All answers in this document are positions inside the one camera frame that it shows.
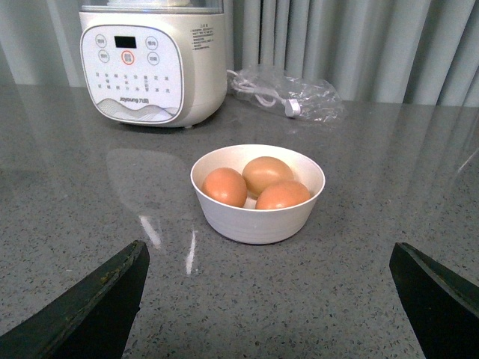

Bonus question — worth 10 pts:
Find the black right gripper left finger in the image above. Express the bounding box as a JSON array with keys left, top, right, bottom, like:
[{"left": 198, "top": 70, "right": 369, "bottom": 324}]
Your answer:
[{"left": 1, "top": 241, "right": 150, "bottom": 358}]

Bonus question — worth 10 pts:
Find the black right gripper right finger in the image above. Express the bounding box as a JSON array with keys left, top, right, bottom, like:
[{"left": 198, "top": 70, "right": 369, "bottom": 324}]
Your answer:
[{"left": 389, "top": 242, "right": 478, "bottom": 358}]

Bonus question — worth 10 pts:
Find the brown egg left in bowl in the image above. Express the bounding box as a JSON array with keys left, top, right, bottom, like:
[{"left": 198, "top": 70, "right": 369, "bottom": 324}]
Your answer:
[{"left": 201, "top": 168, "right": 248, "bottom": 207}]

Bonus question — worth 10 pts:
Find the brown egg in bowl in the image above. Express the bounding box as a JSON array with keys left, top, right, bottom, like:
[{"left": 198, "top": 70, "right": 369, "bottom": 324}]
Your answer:
[
  {"left": 201, "top": 168, "right": 248, "bottom": 207},
  {"left": 255, "top": 180, "right": 311, "bottom": 210}
]

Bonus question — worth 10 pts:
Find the brown egg right in bowl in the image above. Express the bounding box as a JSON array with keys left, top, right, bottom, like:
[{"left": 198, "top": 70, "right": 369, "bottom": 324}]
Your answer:
[{"left": 255, "top": 180, "right": 311, "bottom": 210}]

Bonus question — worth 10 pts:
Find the pale brown egg at back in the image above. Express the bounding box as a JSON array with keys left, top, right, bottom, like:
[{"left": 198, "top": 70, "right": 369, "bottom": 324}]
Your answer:
[{"left": 242, "top": 156, "right": 294, "bottom": 197}]

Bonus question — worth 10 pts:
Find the white bowl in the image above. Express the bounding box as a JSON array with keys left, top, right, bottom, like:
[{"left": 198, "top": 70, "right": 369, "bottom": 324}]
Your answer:
[{"left": 190, "top": 144, "right": 326, "bottom": 245}]

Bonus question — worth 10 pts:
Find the clear plastic bag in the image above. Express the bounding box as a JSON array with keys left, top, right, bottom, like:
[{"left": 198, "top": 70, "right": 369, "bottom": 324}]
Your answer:
[{"left": 227, "top": 64, "right": 346, "bottom": 123}]

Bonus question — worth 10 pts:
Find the white Joyoung cooker appliance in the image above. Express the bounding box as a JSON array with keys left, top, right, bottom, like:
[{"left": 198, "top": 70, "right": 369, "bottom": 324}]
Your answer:
[{"left": 79, "top": 1, "right": 227, "bottom": 127}]

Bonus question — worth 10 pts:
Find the white power cable with plug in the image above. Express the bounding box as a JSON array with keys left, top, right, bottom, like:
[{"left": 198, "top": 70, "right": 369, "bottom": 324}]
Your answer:
[{"left": 225, "top": 68, "right": 301, "bottom": 118}]

